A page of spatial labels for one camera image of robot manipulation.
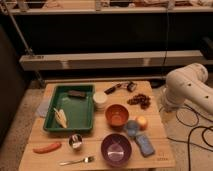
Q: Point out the grey metal shelf beam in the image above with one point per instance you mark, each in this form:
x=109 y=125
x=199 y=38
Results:
x=112 y=60

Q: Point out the silver fork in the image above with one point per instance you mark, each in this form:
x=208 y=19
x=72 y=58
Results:
x=84 y=160

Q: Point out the purple bowl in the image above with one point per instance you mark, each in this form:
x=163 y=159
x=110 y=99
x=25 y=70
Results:
x=116 y=150

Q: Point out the blue round scrubber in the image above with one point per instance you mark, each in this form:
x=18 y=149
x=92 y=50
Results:
x=132 y=128

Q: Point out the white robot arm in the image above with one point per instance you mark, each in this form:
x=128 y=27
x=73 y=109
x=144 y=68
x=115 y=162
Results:
x=188 y=83

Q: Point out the blue sponge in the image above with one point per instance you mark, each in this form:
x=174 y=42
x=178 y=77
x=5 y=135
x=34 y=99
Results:
x=145 y=145

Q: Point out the small dark clip object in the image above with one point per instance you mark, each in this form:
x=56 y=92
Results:
x=130 y=86

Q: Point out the orange carrot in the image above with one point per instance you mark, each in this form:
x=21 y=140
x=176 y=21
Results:
x=47 y=149

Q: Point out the small metal cup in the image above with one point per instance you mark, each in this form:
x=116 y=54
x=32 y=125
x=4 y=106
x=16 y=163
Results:
x=76 y=141

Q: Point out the orange bowl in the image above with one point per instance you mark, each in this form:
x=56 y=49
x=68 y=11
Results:
x=116 y=115

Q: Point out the dark grape bunch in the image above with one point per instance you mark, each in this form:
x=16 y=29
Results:
x=141 y=99

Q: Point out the green plastic tray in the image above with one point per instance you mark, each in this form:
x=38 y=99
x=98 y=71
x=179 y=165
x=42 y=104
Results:
x=79 y=111

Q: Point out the dark eraser block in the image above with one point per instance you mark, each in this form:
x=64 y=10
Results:
x=78 y=94

